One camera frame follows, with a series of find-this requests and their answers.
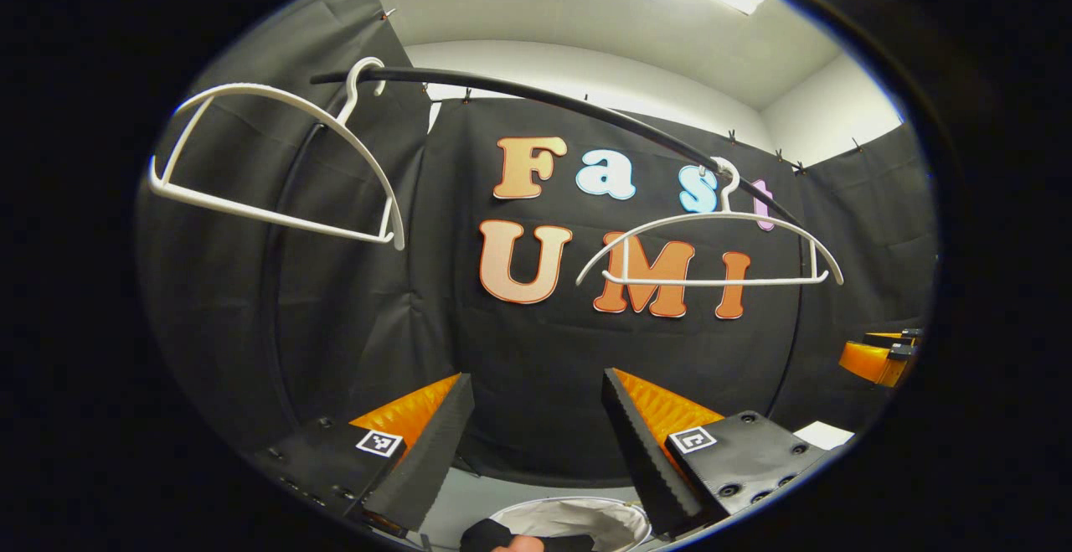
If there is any white clothes hanger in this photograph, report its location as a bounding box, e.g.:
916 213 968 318
575 157 845 288
148 56 407 253

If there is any white sheet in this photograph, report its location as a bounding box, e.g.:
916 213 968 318
791 420 857 452

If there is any black backdrop cloth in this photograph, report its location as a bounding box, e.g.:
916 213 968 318
136 0 939 490

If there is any row of backdrop clips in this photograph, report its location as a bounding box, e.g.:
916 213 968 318
381 6 863 176

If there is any white laundry hamper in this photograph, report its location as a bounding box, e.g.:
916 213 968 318
488 496 654 552

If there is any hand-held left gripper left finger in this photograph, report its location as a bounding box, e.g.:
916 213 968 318
255 372 476 536

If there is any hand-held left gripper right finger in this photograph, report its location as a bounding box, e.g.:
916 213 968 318
600 368 832 540

